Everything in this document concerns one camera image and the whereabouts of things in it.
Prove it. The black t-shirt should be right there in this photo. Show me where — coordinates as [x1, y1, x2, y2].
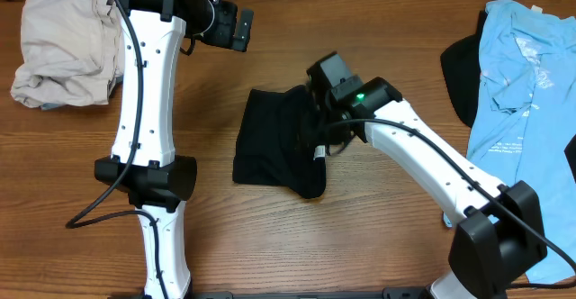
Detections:
[232, 86, 327, 199]

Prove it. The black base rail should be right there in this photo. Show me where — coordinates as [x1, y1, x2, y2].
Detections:
[186, 286, 433, 299]

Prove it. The light blue t-shirt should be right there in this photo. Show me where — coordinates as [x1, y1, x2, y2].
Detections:
[466, 0, 575, 258]

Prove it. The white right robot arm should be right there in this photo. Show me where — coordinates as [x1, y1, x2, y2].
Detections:
[306, 52, 547, 298]

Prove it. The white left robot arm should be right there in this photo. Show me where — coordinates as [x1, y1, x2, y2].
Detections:
[94, 0, 254, 299]

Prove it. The beige crumpled garment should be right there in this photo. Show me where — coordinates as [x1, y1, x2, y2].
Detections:
[11, 0, 124, 110]

